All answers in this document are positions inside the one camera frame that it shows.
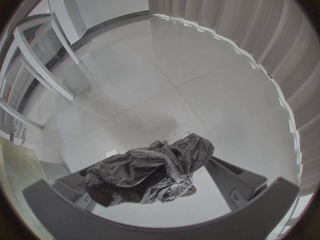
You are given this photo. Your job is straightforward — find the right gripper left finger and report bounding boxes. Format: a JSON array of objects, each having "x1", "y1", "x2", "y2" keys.
[{"x1": 55, "y1": 170, "x2": 101, "y2": 213}]

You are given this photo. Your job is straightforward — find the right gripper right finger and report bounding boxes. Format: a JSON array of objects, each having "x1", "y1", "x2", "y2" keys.
[{"x1": 206, "y1": 156, "x2": 268, "y2": 213}]

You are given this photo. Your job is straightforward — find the black plastic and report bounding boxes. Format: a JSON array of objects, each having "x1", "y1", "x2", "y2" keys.
[{"x1": 84, "y1": 133, "x2": 215, "y2": 208}]

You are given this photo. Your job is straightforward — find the white chair grey seat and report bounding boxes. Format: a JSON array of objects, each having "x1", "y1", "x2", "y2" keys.
[{"x1": 0, "y1": 11, "x2": 80, "y2": 144}]

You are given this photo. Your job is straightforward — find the white curtain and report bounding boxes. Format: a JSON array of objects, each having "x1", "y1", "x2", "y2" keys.
[{"x1": 146, "y1": 0, "x2": 320, "y2": 199}]

